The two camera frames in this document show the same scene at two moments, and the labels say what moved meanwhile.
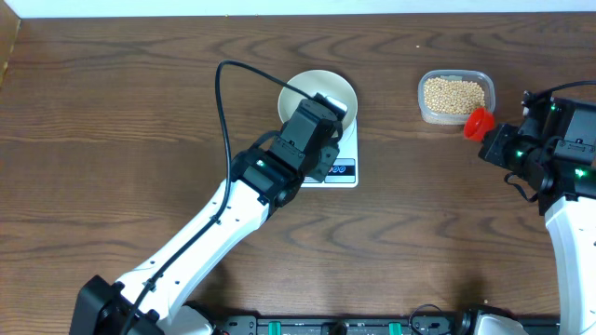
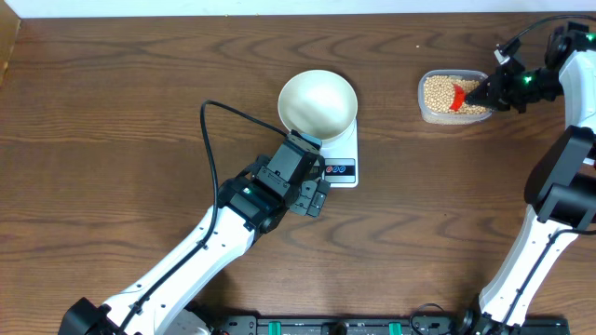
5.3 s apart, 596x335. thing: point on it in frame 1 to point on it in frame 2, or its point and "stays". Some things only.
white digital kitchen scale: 345,172 stays
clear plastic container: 447,97 stays
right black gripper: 496,140 to 496,87
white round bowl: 330,84 stays
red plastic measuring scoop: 478,123 to 459,98
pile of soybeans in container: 453,97 stays
